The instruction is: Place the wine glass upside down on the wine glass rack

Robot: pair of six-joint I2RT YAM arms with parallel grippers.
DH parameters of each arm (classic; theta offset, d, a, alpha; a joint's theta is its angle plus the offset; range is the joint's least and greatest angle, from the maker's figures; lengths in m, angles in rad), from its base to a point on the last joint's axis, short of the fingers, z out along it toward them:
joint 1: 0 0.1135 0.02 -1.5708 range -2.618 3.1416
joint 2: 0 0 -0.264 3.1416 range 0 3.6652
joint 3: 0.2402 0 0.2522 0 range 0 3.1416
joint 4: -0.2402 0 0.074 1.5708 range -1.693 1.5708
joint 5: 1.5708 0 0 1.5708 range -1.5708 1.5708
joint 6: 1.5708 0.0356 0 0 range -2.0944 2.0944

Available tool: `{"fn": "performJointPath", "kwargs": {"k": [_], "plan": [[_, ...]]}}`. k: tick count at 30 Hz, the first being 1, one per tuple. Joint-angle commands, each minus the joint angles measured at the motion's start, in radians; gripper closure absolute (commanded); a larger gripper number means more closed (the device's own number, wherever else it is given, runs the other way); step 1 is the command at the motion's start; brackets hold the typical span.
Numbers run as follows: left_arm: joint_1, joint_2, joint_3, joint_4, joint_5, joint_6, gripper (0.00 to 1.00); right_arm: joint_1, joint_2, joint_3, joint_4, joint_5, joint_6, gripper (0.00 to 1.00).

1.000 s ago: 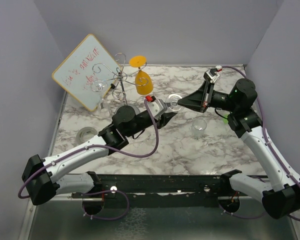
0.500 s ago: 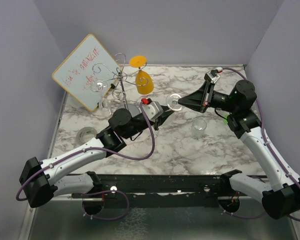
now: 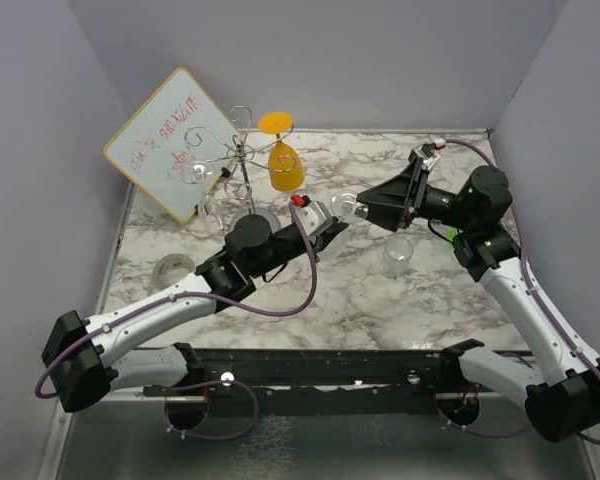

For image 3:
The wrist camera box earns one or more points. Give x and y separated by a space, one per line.
313 216
429 153

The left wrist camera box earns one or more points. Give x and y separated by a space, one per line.
313 216

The chrome wine glass rack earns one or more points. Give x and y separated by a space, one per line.
238 155

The clear wine glass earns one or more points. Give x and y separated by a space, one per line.
396 256
198 176
346 207

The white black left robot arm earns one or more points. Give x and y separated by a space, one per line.
86 358

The orange plastic wine glass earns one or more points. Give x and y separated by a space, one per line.
285 167

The black metal base rail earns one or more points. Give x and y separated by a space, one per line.
237 382

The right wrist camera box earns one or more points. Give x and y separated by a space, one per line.
429 153

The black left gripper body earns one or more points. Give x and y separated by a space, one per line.
290 248

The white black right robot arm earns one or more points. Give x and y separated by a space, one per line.
561 394

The yellow framed whiteboard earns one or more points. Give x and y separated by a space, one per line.
150 149

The green plastic wine glass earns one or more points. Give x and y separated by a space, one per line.
450 235

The clear tape roll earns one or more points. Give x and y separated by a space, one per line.
170 269

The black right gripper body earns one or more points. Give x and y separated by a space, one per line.
430 202

